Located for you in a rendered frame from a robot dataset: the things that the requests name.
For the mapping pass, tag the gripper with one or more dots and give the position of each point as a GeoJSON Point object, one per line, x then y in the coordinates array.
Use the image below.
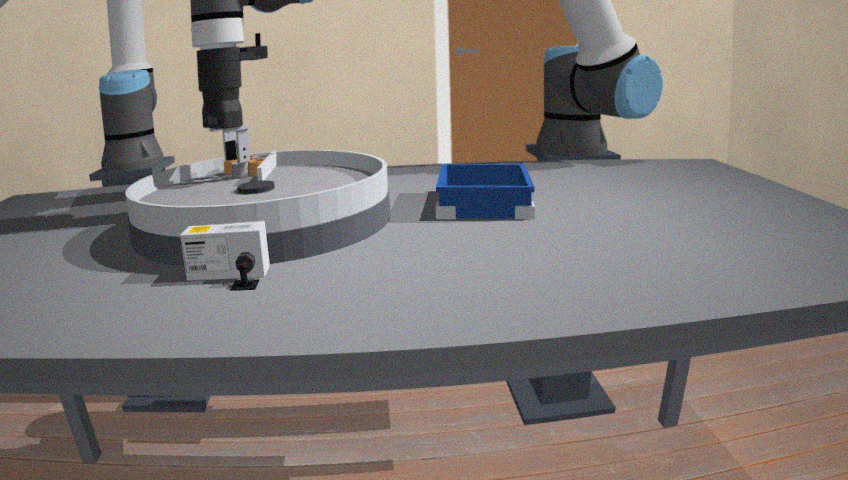
{"type": "Point", "coordinates": [220, 86]}

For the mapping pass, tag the steel bushing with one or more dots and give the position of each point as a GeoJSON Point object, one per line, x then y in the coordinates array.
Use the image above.
{"type": "Point", "coordinates": [240, 168]}

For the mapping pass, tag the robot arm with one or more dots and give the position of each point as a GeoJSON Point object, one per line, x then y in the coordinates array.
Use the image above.
{"type": "Point", "coordinates": [129, 112]}
{"type": "Point", "coordinates": [596, 86]}

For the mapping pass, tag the grey turntable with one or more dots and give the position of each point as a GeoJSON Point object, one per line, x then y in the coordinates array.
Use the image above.
{"type": "Point", "coordinates": [318, 199]}

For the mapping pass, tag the white corner guide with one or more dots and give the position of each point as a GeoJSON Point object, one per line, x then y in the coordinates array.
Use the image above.
{"type": "Point", "coordinates": [524, 212]}
{"type": "Point", "coordinates": [446, 212]}

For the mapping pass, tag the blue crate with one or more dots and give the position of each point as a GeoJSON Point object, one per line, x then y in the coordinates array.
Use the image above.
{"type": "Point", "coordinates": [484, 199]}

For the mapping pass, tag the white control box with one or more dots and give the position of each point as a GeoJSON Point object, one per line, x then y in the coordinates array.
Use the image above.
{"type": "Point", "coordinates": [212, 252]}

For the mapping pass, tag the brown door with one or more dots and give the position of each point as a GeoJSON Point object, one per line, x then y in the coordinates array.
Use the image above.
{"type": "Point", "coordinates": [497, 99]}

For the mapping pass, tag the grey table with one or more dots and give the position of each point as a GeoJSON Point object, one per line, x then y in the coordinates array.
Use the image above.
{"type": "Point", "coordinates": [464, 298]}

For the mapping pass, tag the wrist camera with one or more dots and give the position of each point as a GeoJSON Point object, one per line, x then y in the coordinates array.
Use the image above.
{"type": "Point", "coordinates": [254, 52]}

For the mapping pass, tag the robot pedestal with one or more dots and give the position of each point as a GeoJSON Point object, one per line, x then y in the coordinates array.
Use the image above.
{"type": "Point", "coordinates": [166, 403]}
{"type": "Point", "coordinates": [563, 397]}

